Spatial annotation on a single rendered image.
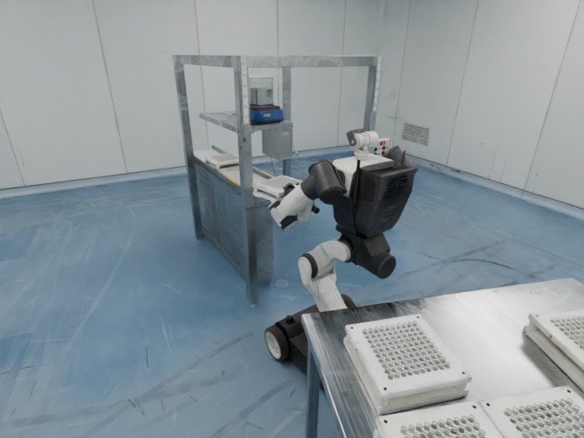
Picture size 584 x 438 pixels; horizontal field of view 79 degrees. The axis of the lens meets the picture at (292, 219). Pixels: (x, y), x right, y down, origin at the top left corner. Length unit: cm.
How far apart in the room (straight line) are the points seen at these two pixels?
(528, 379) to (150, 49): 504
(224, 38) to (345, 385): 503
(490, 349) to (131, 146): 490
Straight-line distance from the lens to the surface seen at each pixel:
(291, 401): 204
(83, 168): 546
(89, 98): 530
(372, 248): 158
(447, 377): 103
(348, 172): 145
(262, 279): 274
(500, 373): 121
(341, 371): 108
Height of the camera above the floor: 161
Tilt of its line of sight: 25 degrees down
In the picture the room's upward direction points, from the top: straight up
